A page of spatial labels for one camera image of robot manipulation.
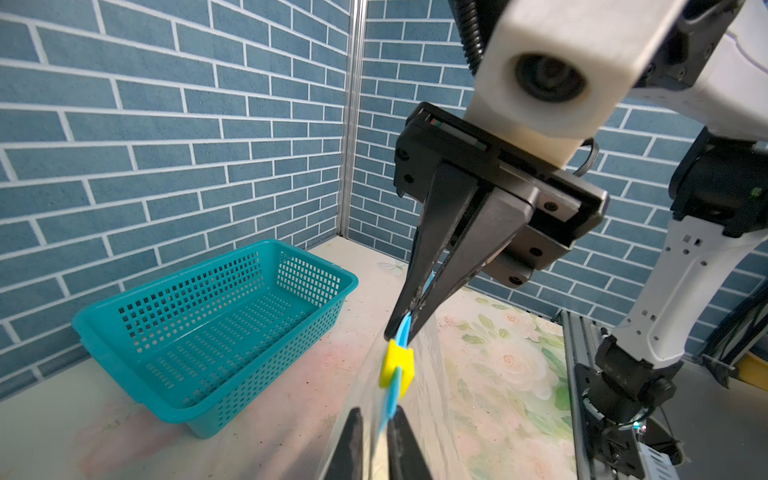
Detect clear zip top bag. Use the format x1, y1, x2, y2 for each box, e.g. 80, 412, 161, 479
316, 314, 469, 479

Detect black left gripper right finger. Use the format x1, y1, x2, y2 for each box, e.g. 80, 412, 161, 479
386, 406, 432, 480

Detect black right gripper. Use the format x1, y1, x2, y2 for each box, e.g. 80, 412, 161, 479
384, 102, 609, 342

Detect teal plastic basket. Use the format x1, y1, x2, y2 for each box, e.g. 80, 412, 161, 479
72, 240, 358, 439

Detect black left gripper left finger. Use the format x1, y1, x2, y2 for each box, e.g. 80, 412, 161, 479
324, 407, 364, 480

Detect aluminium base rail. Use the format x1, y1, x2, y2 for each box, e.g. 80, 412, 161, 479
560, 308, 685, 480

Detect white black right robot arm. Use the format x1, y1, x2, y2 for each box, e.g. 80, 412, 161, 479
384, 1, 767, 425

